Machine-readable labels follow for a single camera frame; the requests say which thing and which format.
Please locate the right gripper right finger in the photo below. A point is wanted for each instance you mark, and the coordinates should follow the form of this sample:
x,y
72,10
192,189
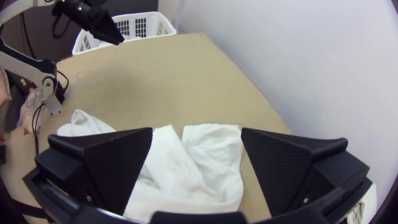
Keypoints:
x,y
289,168

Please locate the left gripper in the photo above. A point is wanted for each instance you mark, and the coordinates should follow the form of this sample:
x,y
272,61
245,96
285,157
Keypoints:
x,y
101,26

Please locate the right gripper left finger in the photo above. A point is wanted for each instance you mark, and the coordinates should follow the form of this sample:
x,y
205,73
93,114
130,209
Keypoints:
x,y
105,168

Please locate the white t-shirt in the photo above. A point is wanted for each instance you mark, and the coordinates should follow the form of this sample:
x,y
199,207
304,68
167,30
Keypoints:
x,y
189,168

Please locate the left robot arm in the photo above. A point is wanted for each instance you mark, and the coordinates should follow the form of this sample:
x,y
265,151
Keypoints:
x,y
18,7

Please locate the white laundry basket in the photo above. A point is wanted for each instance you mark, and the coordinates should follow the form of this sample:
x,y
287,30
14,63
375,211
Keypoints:
x,y
140,25

